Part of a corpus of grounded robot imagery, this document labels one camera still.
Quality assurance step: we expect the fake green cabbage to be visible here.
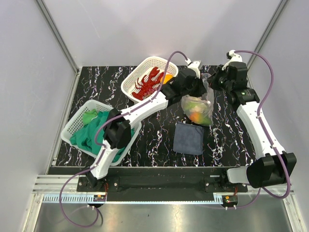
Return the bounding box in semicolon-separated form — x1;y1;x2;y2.
183;96;207;113

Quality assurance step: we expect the clear zip top bag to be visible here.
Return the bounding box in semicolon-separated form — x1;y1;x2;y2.
181;73;214;127

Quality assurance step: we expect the fake mango orange green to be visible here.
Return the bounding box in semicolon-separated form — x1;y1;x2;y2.
189;112;204;124

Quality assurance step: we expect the fake orange fruit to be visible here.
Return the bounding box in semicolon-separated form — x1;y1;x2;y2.
160;74;174;84

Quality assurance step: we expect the red fake lobster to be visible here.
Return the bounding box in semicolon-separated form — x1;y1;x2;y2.
131;67;164;101

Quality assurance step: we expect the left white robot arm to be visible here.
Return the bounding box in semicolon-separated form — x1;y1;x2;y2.
85;67;206;191

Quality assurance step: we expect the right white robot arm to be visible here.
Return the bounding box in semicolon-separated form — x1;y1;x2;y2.
208;61;296;192

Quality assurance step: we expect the black marble pattern mat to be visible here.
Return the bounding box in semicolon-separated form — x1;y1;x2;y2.
69;66;256;167

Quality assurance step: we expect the folded dark blue towel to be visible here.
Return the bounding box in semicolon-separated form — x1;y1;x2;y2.
173;122;204;156

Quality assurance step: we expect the white oval perforated basket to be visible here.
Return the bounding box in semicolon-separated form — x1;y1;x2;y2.
121;56;167;103

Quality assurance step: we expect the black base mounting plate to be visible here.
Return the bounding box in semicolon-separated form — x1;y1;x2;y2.
77;175;248;193

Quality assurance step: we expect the white rectangular laundry basket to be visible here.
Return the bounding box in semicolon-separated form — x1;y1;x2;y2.
60;99;142;167

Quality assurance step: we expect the green cloth garment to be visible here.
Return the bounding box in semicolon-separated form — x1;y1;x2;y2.
70;109;132;163

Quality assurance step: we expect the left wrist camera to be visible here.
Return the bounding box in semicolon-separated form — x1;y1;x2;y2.
185;58;201;78

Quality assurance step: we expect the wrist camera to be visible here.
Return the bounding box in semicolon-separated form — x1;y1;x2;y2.
226;50;243;65
185;58;201;78

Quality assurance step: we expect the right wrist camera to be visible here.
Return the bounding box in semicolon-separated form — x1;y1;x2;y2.
226;50;243;65

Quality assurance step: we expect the right aluminium frame rail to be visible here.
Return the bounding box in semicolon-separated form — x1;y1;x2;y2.
243;0;290;73

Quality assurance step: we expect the aluminium frame rail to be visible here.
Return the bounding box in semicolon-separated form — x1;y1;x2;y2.
34;0;79;73
243;0;290;73

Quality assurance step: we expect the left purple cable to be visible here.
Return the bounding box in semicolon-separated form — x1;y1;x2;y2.
59;50;190;228

